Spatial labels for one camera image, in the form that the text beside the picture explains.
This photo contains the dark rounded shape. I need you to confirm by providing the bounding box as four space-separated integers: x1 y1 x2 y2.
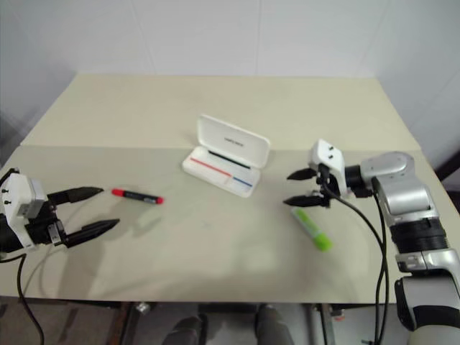
171 313 208 345

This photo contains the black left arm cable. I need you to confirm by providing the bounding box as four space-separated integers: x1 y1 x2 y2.
0 253 45 345

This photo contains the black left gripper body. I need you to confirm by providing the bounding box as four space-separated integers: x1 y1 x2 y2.
25 193 70 249

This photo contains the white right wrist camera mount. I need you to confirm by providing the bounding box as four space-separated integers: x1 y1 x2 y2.
310 139 348 199

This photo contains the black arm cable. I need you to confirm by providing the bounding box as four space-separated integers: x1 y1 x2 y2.
0 253 45 345
321 167 384 345
372 176 390 345

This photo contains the white open pencil case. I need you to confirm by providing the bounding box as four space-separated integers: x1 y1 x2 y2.
180 114 271 199

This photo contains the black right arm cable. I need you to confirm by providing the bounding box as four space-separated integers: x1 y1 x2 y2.
321 167 384 345
372 176 390 345

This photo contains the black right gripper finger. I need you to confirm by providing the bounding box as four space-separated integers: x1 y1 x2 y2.
282 193 325 209
285 167 318 182

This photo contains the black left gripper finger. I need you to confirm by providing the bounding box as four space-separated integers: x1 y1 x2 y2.
47 186 106 207
64 218 121 249

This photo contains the green highlighter pen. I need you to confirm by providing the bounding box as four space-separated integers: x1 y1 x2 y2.
291 206 334 252

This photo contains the red and black marker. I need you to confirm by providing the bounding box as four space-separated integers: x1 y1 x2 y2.
111 187 165 207

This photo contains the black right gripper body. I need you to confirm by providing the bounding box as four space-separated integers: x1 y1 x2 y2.
310 163 341 209

